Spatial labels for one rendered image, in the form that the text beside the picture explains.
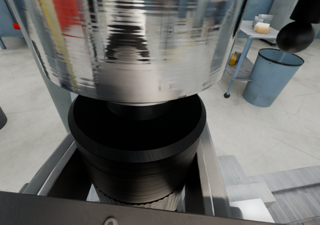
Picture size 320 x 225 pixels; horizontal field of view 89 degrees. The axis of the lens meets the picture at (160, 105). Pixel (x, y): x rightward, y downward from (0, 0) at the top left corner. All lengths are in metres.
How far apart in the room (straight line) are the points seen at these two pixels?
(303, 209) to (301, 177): 0.09
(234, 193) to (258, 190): 0.05
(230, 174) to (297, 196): 0.20
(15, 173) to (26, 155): 0.16
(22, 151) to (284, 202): 1.84
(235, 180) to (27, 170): 1.60
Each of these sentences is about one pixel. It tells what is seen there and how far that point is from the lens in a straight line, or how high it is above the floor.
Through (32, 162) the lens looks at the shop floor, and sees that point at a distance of 1.79.
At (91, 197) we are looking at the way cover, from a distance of 0.52.
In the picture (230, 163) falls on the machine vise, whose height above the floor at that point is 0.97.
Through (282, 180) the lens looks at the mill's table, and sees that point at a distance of 0.56.
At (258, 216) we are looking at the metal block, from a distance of 0.31.
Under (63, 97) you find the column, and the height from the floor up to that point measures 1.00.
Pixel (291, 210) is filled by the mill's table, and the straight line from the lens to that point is 0.53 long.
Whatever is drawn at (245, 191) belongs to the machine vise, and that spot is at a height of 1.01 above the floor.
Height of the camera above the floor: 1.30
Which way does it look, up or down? 39 degrees down
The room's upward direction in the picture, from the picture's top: 5 degrees clockwise
